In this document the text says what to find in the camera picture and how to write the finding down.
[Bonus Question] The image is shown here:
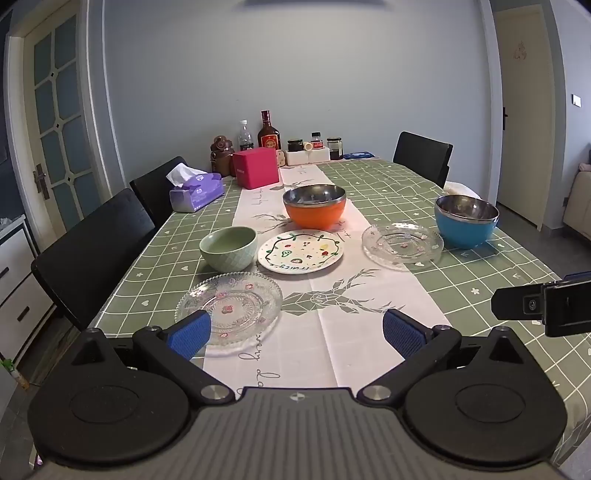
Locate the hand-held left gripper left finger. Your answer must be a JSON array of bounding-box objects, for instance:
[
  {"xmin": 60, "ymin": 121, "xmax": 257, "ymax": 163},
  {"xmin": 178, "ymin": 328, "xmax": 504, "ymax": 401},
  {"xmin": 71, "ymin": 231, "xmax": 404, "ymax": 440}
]
[{"xmin": 74, "ymin": 310, "xmax": 236, "ymax": 404}]

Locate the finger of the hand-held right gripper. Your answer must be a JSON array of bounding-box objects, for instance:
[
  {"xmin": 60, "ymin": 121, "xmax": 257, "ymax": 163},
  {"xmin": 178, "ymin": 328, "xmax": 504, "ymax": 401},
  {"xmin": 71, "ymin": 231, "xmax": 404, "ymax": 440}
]
[{"xmin": 491, "ymin": 283, "xmax": 546, "ymax": 320}]

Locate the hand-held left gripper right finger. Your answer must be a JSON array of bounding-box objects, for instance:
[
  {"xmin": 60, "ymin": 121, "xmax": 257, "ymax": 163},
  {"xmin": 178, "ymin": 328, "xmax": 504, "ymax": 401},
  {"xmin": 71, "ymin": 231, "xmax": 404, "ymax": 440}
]
[{"xmin": 356, "ymin": 309, "xmax": 525, "ymax": 403}]

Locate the clear glass plate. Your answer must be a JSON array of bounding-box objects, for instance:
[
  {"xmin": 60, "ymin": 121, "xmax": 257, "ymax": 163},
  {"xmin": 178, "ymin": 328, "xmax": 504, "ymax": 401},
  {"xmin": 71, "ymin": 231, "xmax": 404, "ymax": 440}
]
[
  {"xmin": 361, "ymin": 222, "xmax": 445, "ymax": 272},
  {"xmin": 174, "ymin": 272, "xmax": 284, "ymax": 348}
]

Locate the green ceramic bowl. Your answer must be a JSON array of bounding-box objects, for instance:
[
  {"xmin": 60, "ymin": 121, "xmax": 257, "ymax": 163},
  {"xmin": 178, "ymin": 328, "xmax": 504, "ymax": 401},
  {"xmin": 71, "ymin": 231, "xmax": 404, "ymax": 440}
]
[{"xmin": 199, "ymin": 226, "xmax": 258, "ymax": 272}]

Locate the blue steel-lined bowl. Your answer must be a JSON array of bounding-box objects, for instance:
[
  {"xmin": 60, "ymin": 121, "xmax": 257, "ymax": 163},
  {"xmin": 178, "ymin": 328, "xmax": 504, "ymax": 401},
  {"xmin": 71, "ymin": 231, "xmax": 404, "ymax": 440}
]
[{"xmin": 434, "ymin": 195, "xmax": 501, "ymax": 250}]

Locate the white painted plate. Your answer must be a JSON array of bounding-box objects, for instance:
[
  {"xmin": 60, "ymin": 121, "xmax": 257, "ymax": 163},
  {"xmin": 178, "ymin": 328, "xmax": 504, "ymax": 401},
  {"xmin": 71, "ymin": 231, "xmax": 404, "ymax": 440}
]
[{"xmin": 257, "ymin": 229, "xmax": 345, "ymax": 276}]

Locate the orange steel-lined bowl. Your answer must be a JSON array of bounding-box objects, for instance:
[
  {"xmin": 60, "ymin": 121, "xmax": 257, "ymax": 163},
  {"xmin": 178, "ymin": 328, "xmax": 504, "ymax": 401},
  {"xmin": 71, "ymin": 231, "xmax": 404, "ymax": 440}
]
[{"xmin": 282, "ymin": 184, "xmax": 347, "ymax": 230}]

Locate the pale pink table runner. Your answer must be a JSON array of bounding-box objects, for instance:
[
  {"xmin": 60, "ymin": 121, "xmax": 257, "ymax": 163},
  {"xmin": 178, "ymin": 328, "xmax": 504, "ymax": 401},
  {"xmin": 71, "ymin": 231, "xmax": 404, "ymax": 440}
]
[{"xmin": 202, "ymin": 164, "xmax": 452, "ymax": 389}]

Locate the beige sofa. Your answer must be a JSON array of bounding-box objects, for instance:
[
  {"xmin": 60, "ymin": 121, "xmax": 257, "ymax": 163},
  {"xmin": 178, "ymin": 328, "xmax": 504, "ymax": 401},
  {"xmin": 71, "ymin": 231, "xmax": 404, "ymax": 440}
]
[{"xmin": 562, "ymin": 143, "xmax": 591, "ymax": 237}]

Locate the black chair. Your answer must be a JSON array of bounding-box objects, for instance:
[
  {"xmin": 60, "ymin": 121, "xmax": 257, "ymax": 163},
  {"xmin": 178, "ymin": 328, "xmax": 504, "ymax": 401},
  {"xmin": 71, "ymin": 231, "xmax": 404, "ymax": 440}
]
[
  {"xmin": 31, "ymin": 188, "xmax": 157, "ymax": 331},
  {"xmin": 130, "ymin": 156, "xmax": 204, "ymax": 228},
  {"xmin": 393, "ymin": 131, "xmax": 454, "ymax": 189}
]

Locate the purple tissue pack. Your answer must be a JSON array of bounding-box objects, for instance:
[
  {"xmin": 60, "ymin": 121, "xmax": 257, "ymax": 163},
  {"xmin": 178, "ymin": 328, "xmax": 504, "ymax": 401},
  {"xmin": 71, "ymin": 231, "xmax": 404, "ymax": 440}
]
[{"xmin": 166, "ymin": 164, "xmax": 226, "ymax": 214}]

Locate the plain cream door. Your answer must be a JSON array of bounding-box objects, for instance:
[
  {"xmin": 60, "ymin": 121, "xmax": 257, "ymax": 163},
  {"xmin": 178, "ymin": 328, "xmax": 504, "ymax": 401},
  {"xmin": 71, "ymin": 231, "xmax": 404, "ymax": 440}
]
[{"xmin": 493, "ymin": 8, "xmax": 556, "ymax": 223}]

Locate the white cabinet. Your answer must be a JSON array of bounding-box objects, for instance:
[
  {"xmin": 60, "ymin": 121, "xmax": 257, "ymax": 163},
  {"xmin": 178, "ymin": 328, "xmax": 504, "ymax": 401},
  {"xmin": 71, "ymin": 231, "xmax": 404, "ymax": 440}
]
[{"xmin": 0, "ymin": 216, "xmax": 57, "ymax": 366}]

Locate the pink box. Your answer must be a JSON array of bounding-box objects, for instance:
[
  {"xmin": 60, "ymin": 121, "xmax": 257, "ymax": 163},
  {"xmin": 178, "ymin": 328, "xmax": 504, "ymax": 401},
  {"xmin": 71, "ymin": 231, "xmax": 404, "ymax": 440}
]
[{"xmin": 232, "ymin": 148, "xmax": 281, "ymax": 190}]

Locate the brown figurine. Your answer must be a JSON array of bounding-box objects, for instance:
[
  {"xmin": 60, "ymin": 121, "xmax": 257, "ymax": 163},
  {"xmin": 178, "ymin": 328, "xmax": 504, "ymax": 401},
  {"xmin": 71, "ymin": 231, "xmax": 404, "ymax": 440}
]
[{"xmin": 210, "ymin": 136, "xmax": 236, "ymax": 178}]

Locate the clear water bottle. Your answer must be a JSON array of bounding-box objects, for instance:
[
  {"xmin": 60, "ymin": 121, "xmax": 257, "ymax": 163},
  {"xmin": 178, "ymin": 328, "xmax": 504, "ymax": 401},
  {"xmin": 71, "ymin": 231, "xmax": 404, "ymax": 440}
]
[{"xmin": 238, "ymin": 120, "xmax": 256, "ymax": 152}]

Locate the red-label liquor bottle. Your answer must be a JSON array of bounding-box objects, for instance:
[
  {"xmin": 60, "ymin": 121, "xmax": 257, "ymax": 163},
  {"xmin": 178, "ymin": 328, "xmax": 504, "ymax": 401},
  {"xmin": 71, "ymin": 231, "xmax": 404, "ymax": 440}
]
[{"xmin": 257, "ymin": 110, "xmax": 282, "ymax": 151}]

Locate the glass-paned door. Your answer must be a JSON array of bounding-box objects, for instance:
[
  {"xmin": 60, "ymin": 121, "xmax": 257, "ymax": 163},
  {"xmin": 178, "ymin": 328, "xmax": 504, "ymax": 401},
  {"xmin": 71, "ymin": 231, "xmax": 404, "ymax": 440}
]
[{"xmin": 4, "ymin": 0, "xmax": 101, "ymax": 232}]

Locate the metal door handle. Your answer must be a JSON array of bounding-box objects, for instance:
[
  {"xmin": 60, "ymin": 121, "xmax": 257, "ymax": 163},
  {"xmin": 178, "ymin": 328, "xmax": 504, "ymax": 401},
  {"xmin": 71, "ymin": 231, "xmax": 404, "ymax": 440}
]
[{"xmin": 32, "ymin": 163, "xmax": 51, "ymax": 200}]

